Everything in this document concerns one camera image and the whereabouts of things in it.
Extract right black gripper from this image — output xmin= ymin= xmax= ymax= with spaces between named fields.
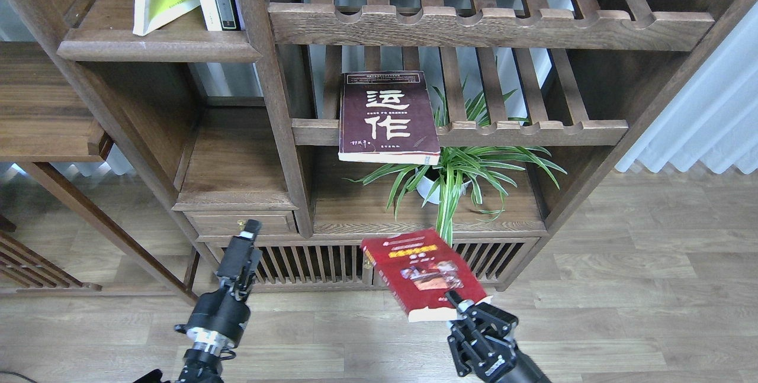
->
xmin=445 ymin=289 xmax=551 ymax=382

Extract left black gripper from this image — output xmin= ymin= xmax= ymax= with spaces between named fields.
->
xmin=174 ymin=219 xmax=262 ymax=356

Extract red book top shelf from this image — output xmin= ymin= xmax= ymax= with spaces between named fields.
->
xmin=362 ymin=227 xmax=491 ymax=323

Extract dark red book white characters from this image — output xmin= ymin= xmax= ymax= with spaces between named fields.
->
xmin=338 ymin=70 xmax=441 ymax=165

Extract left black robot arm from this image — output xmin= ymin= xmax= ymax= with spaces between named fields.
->
xmin=174 ymin=220 xmax=262 ymax=382

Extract white plant pot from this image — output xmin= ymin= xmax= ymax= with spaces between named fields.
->
xmin=415 ymin=170 xmax=471 ymax=205

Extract green spider plant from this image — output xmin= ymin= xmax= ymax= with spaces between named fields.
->
xmin=346 ymin=78 xmax=567 ymax=274

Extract dark wooden bookshelf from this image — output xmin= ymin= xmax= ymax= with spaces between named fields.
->
xmin=8 ymin=0 xmax=756 ymax=289

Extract wooden side table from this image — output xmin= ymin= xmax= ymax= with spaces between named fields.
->
xmin=1 ymin=41 xmax=200 ymax=303

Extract wooden slatted rack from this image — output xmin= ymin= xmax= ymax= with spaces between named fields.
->
xmin=1 ymin=216 xmax=102 ymax=295

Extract white curtain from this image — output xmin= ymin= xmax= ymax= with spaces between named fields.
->
xmin=615 ymin=7 xmax=757 ymax=173

